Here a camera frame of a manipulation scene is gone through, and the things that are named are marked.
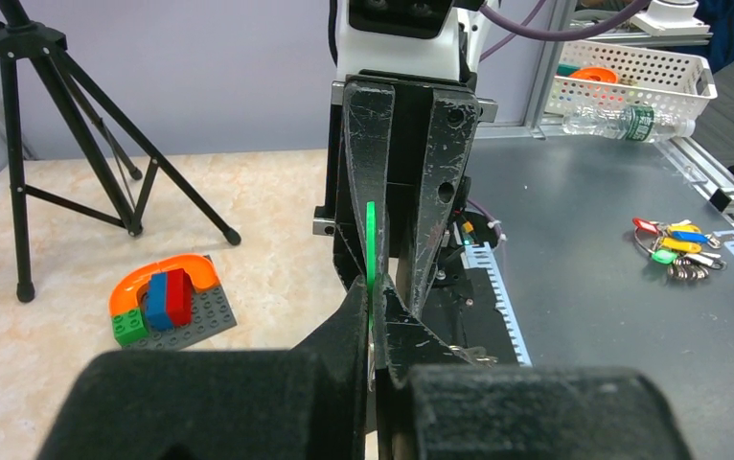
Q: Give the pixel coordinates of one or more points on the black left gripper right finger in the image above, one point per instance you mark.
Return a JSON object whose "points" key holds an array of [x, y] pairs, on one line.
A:
{"points": [[435, 404]]}

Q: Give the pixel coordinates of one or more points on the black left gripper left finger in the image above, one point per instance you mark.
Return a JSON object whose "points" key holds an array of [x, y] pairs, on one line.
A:
{"points": [[307, 402]]}

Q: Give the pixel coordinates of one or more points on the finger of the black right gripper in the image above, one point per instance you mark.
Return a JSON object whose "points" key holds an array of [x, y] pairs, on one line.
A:
{"points": [[367, 115], [452, 118]]}

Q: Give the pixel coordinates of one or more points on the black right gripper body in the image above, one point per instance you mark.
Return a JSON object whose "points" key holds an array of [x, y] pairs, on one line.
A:
{"points": [[412, 100]]}

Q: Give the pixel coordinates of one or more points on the green key tag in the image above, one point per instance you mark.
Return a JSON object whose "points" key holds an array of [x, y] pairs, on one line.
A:
{"points": [[370, 255]]}

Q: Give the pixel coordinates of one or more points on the grey lego baseplate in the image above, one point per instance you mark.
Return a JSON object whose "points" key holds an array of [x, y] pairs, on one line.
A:
{"points": [[211, 310]]}

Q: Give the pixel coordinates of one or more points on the white perforated basket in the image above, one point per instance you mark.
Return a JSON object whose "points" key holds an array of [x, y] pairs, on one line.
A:
{"points": [[669, 82]]}

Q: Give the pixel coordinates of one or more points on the red lego brick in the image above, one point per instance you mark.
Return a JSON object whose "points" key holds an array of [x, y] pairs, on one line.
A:
{"points": [[179, 297]]}

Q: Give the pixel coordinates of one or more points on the blue lego brick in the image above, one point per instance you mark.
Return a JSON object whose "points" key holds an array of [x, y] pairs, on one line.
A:
{"points": [[156, 306]]}

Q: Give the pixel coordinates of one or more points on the plastic water bottle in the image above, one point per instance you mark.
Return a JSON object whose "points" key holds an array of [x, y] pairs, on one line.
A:
{"points": [[634, 123]]}

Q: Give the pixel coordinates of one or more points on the green lego brick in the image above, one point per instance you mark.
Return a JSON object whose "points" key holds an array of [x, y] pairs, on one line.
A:
{"points": [[129, 327]]}

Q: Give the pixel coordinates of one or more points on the spare bunch of key tags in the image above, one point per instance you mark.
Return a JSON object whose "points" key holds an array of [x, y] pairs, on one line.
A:
{"points": [[682, 248]]}

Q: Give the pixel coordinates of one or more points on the black tripod stand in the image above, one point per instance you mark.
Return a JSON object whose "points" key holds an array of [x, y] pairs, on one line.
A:
{"points": [[124, 160]]}

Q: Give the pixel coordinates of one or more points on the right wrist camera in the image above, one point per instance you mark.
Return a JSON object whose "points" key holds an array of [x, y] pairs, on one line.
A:
{"points": [[436, 41]]}

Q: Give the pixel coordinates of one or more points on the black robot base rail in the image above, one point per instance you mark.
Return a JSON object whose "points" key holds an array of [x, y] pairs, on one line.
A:
{"points": [[469, 306]]}

